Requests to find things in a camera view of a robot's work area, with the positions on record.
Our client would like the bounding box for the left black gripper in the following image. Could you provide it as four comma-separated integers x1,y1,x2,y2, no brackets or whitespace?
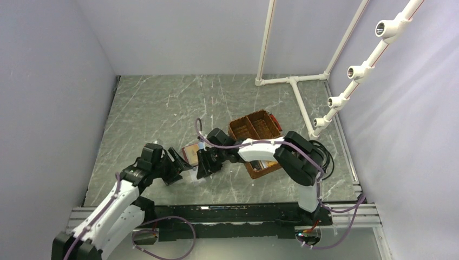
152,147,192,186

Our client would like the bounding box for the brown woven basket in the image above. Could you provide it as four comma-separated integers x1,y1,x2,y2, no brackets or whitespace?
228,109,282,179

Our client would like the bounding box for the black cable bundle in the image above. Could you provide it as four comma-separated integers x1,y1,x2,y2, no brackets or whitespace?
310,140,332,173

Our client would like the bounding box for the white pvc pipe frame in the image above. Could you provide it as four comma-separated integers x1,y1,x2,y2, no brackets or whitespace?
254,0,425,140

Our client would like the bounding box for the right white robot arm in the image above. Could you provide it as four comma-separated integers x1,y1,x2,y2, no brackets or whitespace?
196,128,325,225

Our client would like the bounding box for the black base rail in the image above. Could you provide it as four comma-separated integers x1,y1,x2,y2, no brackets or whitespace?
137,202,332,242

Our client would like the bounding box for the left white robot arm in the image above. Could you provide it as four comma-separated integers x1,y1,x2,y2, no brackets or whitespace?
51,143,192,259

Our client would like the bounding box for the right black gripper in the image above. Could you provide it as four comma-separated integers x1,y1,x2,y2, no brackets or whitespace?
196,146,227,179

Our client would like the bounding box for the white card stack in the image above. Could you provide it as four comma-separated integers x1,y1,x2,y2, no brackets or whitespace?
250,160,278,171

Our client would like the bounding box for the red leather card holder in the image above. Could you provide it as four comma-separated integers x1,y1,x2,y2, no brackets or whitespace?
181,142,205,167

